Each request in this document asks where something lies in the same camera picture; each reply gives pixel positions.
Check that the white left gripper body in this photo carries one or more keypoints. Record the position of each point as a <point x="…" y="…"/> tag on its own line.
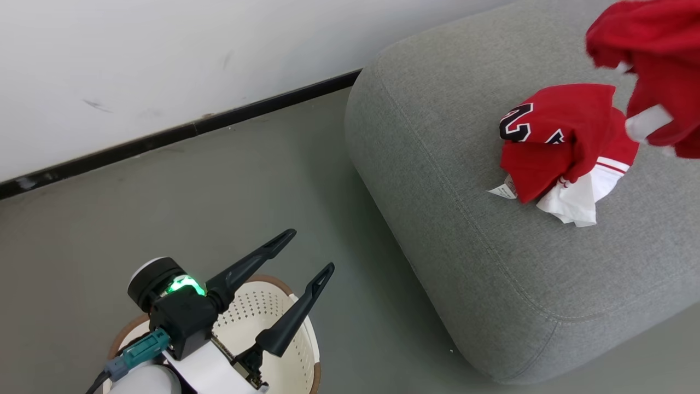
<point x="213" y="375"/>

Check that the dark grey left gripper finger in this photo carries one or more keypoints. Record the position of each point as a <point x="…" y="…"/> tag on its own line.
<point x="246" y="271"/>
<point x="295" y="317"/>

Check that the red jersey with navy number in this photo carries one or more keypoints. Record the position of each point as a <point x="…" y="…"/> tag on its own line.
<point x="552" y="158"/>

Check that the plain red garment white cuffs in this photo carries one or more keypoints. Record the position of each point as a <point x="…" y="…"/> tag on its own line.
<point x="667" y="44"/>

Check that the white perforated laundry basket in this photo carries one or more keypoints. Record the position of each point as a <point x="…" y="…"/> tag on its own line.
<point x="246" y="317"/>

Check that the grey fabric sofa seat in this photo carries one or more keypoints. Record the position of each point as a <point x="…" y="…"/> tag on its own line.
<point x="465" y="246"/>

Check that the dark baseboard strip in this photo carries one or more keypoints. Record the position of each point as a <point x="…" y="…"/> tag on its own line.
<point x="164" y="137"/>

